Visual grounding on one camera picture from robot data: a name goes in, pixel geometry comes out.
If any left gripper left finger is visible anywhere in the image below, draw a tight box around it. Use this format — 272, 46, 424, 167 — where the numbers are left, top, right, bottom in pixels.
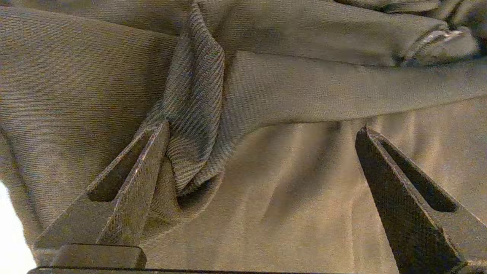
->
33, 123, 170, 269

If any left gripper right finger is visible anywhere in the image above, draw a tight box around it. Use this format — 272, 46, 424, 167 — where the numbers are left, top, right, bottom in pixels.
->
355, 127, 487, 274

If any black zip hoodie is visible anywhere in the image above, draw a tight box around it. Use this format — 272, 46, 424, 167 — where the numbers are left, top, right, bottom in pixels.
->
0, 0, 487, 274

